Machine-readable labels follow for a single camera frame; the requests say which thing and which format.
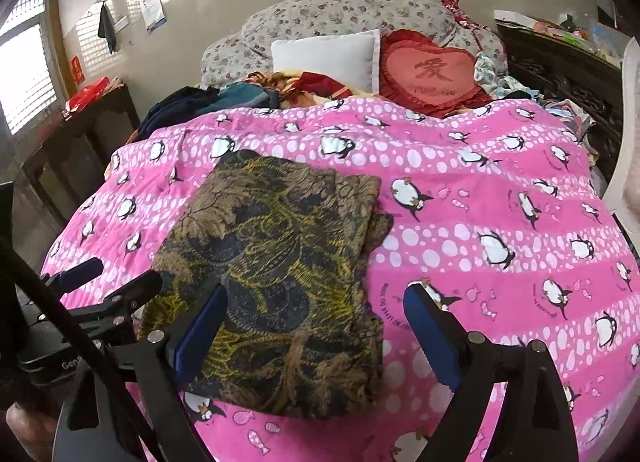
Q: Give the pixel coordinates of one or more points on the red shiny packet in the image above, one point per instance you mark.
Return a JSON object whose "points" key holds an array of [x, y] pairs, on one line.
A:
{"points": [[457, 14]]}

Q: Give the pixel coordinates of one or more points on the clutter of small colourful things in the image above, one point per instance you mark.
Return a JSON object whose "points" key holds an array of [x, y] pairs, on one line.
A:
{"points": [[565, 34]]}

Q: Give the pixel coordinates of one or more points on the pink penguin print blanket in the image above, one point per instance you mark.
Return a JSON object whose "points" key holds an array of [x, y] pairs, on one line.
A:
{"points": [[475, 192]]}

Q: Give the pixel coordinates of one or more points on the dark hanging cloth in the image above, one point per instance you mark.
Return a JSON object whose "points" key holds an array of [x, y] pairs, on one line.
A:
{"points": [[106, 29]]}

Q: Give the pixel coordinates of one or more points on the multicoloured crumpled clothes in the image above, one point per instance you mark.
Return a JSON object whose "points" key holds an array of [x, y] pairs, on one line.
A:
{"points": [[570, 116]]}

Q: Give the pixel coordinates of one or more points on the barred window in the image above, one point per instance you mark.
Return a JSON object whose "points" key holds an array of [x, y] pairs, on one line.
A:
{"points": [[25, 61]]}

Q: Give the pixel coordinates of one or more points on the white curved furniture edge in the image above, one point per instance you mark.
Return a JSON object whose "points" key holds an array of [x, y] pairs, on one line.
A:
{"points": [[617, 166]]}

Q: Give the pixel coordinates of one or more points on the floral padded headboard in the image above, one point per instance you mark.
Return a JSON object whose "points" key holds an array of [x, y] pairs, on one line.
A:
{"points": [[325, 11]]}

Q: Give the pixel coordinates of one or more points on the black cloth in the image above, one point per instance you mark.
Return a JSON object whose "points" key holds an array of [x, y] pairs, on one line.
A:
{"points": [[520, 94]]}

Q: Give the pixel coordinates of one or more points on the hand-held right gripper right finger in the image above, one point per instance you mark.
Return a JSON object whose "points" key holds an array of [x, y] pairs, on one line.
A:
{"points": [[432, 337]]}

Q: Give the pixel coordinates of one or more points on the red heart-shaped cushion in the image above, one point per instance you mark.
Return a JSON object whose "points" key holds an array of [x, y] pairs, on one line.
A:
{"points": [[430, 71]]}

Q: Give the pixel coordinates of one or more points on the person's left hand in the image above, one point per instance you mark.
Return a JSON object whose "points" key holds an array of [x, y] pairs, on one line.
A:
{"points": [[27, 429]]}

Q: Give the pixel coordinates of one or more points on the red and yellow blanket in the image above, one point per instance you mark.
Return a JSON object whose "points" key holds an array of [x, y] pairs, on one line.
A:
{"points": [[310, 81]]}

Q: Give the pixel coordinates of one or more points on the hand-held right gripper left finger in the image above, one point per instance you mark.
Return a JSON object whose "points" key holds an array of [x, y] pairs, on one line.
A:
{"points": [[200, 332]]}

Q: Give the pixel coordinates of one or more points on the brown patterned cloth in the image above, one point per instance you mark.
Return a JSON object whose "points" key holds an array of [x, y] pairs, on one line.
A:
{"points": [[280, 242]]}

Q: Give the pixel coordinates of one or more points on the red bag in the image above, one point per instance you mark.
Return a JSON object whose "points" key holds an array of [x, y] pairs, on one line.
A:
{"points": [[87, 91]]}

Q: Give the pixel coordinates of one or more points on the red wall sign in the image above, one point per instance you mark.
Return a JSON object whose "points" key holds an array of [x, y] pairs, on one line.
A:
{"points": [[77, 69]]}

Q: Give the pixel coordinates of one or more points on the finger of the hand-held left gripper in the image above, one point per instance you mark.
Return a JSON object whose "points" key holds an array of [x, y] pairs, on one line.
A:
{"points": [[135, 289], [80, 271]]}

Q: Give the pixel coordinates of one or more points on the dark carved wooden cabinet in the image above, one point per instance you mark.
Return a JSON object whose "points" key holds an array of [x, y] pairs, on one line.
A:
{"points": [[560, 71]]}

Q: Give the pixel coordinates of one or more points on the dark wooden side table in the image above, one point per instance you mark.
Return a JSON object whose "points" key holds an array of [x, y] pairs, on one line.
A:
{"points": [[75, 141]]}

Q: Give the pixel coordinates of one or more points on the white pillow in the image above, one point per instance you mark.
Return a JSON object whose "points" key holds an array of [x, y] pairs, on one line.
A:
{"points": [[325, 56]]}

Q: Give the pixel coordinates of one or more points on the teal and dark clothes pile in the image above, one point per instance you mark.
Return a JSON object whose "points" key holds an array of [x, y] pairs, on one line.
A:
{"points": [[200, 101]]}

